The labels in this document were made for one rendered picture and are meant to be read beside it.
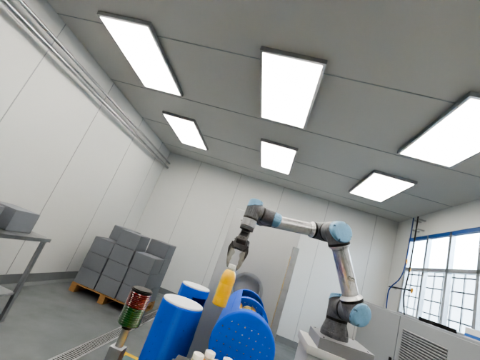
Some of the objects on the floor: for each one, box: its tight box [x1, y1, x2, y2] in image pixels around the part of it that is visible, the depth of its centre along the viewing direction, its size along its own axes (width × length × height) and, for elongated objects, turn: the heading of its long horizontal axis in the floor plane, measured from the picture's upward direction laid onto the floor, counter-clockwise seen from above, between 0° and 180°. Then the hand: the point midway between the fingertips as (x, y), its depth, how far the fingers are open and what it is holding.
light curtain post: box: [270, 247, 299, 340], centre depth 238 cm, size 6×6×170 cm
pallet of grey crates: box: [69, 225, 176, 312], centre depth 470 cm, size 120×80×119 cm
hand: (232, 266), depth 124 cm, fingers closed on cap, 4 cm apart
